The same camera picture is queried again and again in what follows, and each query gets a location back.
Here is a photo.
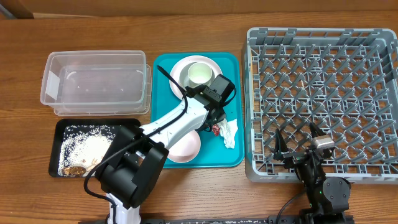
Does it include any red foil wrapper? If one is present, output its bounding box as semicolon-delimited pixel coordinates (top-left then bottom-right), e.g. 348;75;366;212
211;124;220;136

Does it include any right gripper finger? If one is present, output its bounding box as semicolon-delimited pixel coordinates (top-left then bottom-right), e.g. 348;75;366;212
309;122;326;138
274;129;289;161

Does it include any black plastic tray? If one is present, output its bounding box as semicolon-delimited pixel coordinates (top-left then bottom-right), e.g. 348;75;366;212
48;118;141;177

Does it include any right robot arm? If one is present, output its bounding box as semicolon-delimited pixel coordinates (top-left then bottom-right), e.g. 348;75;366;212
274;123;354;223

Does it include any grey bowl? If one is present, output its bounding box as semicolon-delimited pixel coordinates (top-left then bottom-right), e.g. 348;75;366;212
180;62;215;87

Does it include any grey dishwasher rack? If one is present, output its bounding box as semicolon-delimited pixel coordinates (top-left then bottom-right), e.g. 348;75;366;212
243;27;397;184

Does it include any small pink-white bowl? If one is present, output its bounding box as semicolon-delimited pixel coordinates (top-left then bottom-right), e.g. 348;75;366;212
168;131;201;163

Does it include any teal serving tray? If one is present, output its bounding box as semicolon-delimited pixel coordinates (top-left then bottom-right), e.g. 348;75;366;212
150;52;244;169

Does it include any clear plastic bin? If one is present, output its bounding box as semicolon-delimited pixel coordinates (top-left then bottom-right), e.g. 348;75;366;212
40;50;152;116

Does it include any white rice pile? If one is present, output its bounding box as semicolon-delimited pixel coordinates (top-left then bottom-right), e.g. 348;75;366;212
58;126;116;177

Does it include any cardboard wall panel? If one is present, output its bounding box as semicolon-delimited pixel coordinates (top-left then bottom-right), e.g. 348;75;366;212
1;0;397;19

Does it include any white napkin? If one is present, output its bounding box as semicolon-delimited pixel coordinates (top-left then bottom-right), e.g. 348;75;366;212
217;119;238;149

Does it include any brown food scrap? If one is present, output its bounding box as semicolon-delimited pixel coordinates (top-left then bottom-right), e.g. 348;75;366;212
62;166;86;177

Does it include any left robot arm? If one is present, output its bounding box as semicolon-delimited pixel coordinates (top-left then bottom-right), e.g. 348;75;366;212
95;75;236;223

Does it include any pale green cup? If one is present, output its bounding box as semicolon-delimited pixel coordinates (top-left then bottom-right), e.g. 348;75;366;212
188;62;213;88

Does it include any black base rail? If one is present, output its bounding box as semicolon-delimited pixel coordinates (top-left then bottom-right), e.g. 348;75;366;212
78;215;355;224

